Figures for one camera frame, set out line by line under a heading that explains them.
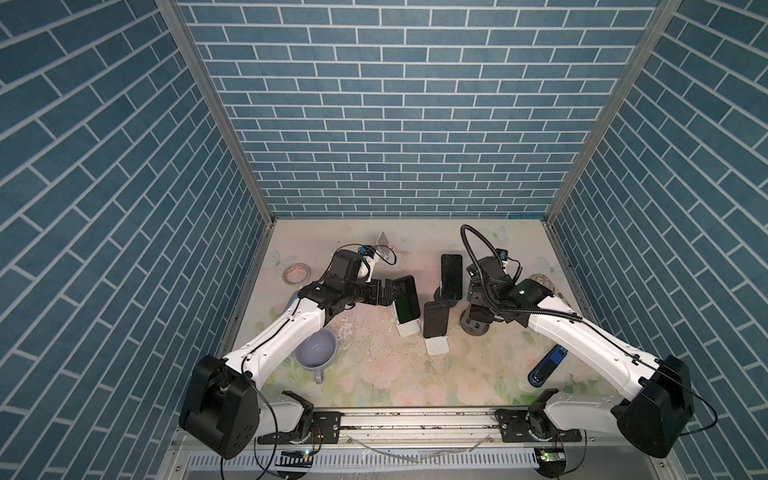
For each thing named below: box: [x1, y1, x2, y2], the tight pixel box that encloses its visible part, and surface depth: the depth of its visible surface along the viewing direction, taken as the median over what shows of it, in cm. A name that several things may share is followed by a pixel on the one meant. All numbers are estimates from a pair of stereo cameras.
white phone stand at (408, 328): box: [396, 318, 420, 337], surface depth 92 cm
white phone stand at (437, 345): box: [424, 335, 450, 356], surface depth 88 cm
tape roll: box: [283, 263, 309, 284], surface depth 107 cm
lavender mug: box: [294, 327, 338, 384], surface depth 84 cm
